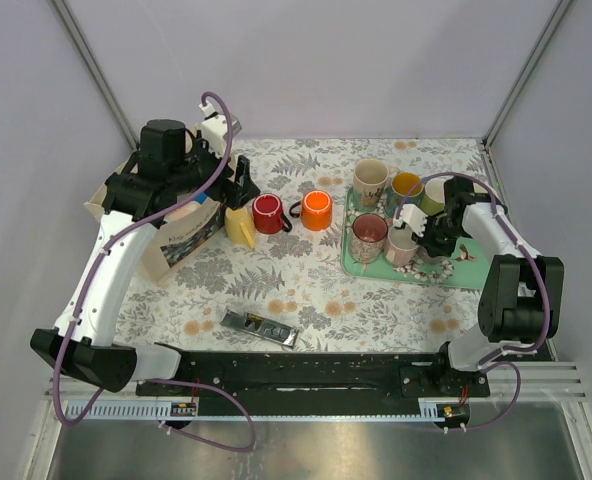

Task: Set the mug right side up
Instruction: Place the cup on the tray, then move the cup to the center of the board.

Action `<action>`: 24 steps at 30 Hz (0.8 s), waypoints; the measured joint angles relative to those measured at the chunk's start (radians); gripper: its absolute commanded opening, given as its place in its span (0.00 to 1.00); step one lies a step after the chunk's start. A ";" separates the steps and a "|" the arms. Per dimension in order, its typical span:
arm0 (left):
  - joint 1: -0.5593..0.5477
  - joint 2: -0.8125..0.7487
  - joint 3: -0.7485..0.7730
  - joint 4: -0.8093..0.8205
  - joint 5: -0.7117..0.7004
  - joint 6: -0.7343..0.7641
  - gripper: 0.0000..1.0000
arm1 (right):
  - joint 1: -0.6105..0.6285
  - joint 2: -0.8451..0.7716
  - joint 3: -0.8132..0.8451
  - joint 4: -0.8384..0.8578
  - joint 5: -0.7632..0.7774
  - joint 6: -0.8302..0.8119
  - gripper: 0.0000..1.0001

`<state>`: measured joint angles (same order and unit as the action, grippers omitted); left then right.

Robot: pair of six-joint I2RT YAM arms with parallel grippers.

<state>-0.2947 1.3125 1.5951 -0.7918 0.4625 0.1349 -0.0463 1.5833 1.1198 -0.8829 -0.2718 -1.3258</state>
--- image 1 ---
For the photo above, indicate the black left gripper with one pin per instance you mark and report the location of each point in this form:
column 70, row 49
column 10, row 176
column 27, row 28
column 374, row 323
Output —
column 239, row 192

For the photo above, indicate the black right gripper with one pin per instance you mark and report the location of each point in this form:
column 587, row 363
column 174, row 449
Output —
column 432, row 248

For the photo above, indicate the lime green mug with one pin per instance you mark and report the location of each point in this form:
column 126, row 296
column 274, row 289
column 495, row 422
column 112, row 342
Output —
column 433, row 201

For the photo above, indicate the lavender mug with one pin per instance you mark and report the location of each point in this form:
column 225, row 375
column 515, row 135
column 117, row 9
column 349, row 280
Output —
column 432, row 260

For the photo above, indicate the red mug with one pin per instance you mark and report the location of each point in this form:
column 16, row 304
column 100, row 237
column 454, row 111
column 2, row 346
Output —
column 268, row 215

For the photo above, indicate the pink octagonal mug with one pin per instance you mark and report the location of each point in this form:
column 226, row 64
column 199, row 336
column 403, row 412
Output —
column 399, row 248

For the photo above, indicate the blue butterfly mug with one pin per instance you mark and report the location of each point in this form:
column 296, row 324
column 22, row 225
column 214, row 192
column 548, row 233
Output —
column 403, row 184

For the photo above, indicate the pink round mug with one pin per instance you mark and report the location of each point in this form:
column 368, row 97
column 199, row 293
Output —
column 368, row 234

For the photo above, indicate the orange mug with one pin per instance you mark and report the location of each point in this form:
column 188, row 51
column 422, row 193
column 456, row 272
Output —
column 314, row 210

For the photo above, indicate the beige floral mug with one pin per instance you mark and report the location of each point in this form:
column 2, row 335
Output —
column 370, row 177

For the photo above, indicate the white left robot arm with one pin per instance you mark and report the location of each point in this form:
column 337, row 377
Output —
column 81, row 343

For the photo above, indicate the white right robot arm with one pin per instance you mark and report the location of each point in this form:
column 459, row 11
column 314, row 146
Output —
column 520, row 302

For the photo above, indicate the yellow mug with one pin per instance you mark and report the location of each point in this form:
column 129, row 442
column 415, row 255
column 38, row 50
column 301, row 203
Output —
column 240, row 227

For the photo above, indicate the green floral tray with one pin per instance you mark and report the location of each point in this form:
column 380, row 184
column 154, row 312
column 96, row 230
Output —
column 468, row 268

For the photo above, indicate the beige canvas tote bag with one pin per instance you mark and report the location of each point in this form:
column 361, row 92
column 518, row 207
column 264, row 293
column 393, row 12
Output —
column 181, row 235

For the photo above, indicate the floral table mat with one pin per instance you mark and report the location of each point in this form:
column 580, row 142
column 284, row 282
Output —
column 297, row 278

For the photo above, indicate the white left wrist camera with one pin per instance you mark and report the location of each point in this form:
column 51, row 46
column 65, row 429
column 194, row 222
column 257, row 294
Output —
column 213, row 128

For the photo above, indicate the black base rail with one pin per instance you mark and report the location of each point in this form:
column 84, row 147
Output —
column 336, row 377

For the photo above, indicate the white slotted cable duct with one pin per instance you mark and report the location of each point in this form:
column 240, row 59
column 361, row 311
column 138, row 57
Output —
column 210, row 408

